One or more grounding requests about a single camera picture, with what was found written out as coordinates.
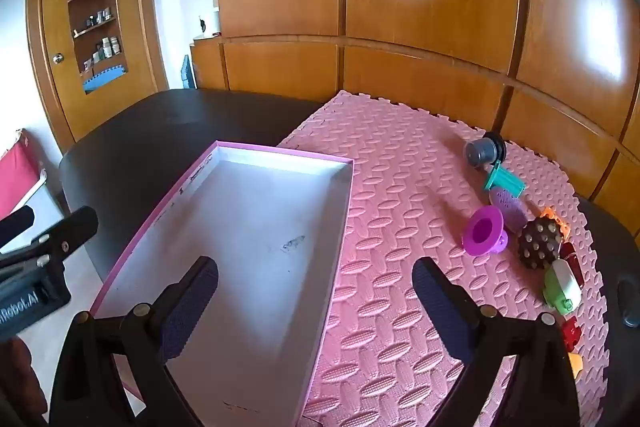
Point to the blue foam mat in cabinet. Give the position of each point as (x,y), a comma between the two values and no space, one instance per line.
(102,78)

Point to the black oval table fitting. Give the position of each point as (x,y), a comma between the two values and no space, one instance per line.
(629,302)

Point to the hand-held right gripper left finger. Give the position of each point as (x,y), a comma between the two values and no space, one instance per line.
(192,302)

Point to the green and white plastic toy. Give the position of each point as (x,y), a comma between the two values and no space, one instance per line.
(560,284)

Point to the row of small shelf items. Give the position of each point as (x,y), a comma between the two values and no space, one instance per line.
(100,14)

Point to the dark red glossy bottle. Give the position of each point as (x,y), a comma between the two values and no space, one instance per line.
(570,257)

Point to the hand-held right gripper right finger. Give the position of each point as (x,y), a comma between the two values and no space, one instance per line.
(445,307)

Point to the pink shallow cardboard box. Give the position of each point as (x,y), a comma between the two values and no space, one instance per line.
(250,232)

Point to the wooden glass door cabinet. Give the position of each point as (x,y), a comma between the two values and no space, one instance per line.
(50,7)

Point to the red fabric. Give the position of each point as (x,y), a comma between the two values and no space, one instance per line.
(17,177)

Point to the magenta plastic funnel cup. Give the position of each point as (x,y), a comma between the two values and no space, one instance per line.
(482,239)

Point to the teal plastic toy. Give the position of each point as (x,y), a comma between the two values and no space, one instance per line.
(507,181)

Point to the blue foam mat stack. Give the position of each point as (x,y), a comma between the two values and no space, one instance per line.
(186,72)

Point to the pink foam puzzle mat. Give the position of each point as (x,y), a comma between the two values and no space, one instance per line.
(400,207)

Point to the grey black cylinder toy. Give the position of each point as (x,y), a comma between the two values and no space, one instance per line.
(480,152)

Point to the purple oval patterned case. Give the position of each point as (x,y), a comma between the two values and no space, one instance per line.
(507,207)

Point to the brown studded ball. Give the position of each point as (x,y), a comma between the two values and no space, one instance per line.
(540,242)

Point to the red plastic block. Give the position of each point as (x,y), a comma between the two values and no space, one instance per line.
(570,332)

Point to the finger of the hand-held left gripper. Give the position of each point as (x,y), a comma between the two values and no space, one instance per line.
(75,229)
(17,227)

